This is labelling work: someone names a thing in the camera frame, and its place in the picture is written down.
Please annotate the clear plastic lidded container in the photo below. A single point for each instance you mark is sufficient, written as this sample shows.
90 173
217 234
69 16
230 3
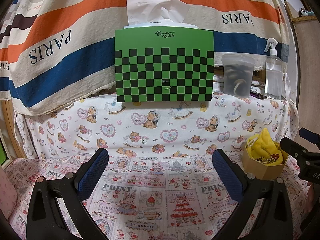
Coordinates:
237 80

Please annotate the green black checkered tissue box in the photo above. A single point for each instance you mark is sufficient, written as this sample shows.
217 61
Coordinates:
162 67

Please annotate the green panel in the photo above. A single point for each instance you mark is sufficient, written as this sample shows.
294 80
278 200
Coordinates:
2 147

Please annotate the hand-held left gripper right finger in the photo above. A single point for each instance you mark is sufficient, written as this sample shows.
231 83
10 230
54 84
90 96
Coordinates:
226 173

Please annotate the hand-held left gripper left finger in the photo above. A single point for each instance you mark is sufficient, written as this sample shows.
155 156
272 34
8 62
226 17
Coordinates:
95 173

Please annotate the wooden shelf board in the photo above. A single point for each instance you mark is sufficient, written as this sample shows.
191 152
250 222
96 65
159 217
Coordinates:
300 42

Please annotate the small gold jewelry piece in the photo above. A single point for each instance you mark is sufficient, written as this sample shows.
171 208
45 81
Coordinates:
260 159

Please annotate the white tissue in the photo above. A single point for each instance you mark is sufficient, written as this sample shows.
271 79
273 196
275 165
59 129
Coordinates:
150 10

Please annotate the purple pen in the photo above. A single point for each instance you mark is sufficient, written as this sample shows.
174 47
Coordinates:
257 95

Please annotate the clear spray bottle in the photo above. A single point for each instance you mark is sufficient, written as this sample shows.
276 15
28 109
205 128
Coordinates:
273 75

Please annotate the black white toy figure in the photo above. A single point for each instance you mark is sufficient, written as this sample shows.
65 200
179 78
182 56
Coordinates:
303 12

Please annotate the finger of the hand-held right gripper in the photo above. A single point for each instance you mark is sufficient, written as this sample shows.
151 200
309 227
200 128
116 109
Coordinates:
297 150
311 138

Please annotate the pink cushion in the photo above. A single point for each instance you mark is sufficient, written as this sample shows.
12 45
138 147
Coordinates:
7 195

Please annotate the teddy bear printed white cloth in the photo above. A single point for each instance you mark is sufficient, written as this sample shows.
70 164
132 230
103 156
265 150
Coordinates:
125 121

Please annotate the person's right hand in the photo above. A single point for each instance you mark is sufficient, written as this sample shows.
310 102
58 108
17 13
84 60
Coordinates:
311 193

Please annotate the hexagonal cardboard box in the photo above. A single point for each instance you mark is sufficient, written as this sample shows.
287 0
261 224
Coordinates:
260 171

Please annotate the striped cream orange blue cloth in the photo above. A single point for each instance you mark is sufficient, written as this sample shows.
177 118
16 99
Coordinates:
75 17

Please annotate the wooden frame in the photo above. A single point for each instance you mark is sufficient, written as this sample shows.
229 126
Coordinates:
17 135

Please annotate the strawberry rabbit printed pink cloth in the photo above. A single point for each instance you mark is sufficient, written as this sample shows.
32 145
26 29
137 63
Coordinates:
155 192

